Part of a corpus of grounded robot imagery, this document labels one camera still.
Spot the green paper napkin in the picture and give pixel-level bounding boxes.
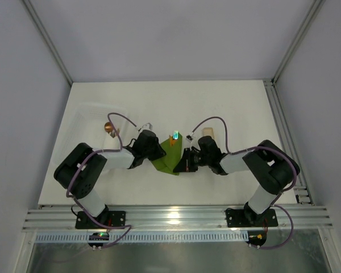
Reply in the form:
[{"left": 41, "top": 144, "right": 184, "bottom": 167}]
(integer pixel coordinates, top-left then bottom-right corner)
[{"left": 152, "top": 134, "right": 183, "bottom": 176}]

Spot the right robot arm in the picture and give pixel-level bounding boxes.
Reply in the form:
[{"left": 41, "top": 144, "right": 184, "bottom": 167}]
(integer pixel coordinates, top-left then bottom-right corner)
[{"left": 173, "top": 136, "right": 300, "bottom": 228}]

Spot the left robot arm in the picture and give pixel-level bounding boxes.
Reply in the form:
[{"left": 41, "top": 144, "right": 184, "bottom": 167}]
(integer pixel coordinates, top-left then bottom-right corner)
[{"left": 53, "top": 130, "right": 167, "bottom": 229}]

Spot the beige utensil tray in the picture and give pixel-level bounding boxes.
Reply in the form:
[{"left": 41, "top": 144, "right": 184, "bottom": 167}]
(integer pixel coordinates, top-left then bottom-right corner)
[{"left": 202, "top": 127, "right": 215, "bottom": 140}]

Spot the copper round ball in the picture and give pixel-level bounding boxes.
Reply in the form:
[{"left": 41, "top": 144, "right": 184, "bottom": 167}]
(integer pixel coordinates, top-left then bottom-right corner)
[{"left": 104, "top": 122, "right": 114, "bottom": 134}]

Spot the white plastic basket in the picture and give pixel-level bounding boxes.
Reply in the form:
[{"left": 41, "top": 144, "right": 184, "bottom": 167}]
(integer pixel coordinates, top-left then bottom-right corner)
[{"left": 52, "top": 102, "right": 128, "bottom": 165}]

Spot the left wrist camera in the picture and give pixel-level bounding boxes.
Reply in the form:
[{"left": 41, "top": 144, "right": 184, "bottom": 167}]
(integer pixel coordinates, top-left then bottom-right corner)
[{"left": 138, "top": 122, "right": 153, "bottom": 132}]

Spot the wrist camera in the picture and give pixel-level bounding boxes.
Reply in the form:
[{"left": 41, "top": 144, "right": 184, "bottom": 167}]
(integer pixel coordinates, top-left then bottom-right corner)
[
  {"left": 186, "top": 132, "right": 195, "bottom": 143},
  {"left": 138, "top": 122, "right": 153, "bottom": 132}
]

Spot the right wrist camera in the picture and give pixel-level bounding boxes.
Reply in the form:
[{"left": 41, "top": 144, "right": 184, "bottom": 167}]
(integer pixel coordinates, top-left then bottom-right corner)
[{"left": 186, "top": 132, "right": 195, "bottom": 143}]

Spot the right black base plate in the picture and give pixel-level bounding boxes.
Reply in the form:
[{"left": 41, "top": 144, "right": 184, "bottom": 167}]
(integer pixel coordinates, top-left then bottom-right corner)
[{"left": 225, "top": 208, "right": 278, "bottom": 228}]

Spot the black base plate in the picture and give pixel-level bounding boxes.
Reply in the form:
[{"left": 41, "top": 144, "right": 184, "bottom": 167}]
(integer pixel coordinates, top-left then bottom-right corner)
[
  {"left": 75, "top": 210, "right": 126, "bottom": 230},
  {"left": 225, "top": 208, "right": 278, "bottom": 228}
]

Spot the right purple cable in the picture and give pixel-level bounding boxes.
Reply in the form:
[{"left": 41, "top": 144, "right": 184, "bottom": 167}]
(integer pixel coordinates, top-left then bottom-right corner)
[{"left": 192, "top": 115, "right": 298, "bottom": 250}]

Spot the white slotted cable duct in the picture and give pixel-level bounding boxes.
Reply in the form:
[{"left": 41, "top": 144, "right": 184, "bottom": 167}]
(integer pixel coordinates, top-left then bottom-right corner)
[{"left": 35, "top": 230, "right": 249, "bottom": 243}]

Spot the right aluminium frame rail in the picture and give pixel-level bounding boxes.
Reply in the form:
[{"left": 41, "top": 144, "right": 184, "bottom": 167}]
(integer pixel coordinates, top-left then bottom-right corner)
[{"left": 263, "top": 79, "right": 315, "bottom": 206}]

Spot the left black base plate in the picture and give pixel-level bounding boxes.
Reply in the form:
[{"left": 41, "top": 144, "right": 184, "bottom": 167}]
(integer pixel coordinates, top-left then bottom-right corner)
[{"left": 75, "top": 210, "right": 126, "bottom": 230}]

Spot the aluminium front rail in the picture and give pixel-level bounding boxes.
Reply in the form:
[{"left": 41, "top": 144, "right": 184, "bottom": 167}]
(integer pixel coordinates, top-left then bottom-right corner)
[{"left": 22, "top": 205, "right": 333, "bottom": 231}]

